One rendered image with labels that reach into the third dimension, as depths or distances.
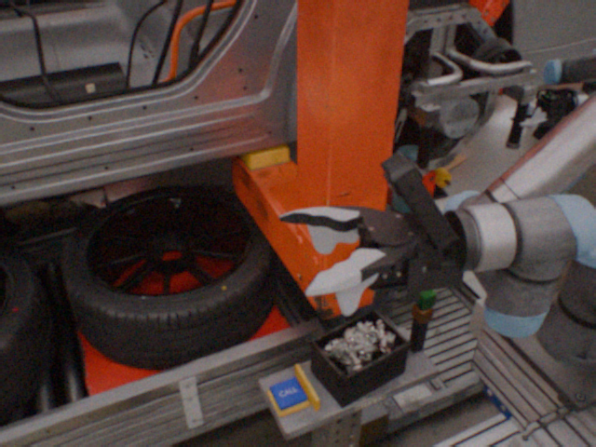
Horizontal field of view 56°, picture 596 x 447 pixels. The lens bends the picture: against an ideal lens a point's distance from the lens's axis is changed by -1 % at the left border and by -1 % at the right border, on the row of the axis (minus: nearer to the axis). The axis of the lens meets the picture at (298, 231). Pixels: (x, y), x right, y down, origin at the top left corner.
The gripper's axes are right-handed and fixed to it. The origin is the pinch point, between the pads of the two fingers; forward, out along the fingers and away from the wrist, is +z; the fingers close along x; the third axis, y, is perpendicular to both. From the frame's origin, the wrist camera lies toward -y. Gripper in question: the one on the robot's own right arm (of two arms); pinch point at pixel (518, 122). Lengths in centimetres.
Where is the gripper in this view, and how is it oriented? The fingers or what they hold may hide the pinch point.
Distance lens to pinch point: 185.8
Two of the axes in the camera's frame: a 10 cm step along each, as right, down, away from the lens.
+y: 0.0, -7.9, -6.1
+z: -9.0, 2.6, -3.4
